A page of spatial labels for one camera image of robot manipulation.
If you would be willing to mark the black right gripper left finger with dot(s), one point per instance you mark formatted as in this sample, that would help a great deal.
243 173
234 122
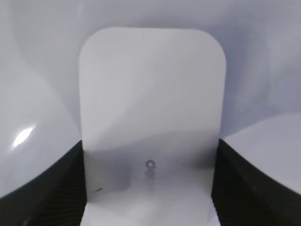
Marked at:
57 197

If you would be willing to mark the white rectangular whiteboard eraser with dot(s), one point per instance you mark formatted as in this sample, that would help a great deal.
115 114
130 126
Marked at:
151 107

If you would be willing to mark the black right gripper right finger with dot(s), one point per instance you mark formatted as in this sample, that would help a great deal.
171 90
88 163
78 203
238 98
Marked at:
244 196

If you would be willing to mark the whiteboard with grey frame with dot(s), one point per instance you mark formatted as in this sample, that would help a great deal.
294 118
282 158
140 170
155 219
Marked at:
40 42

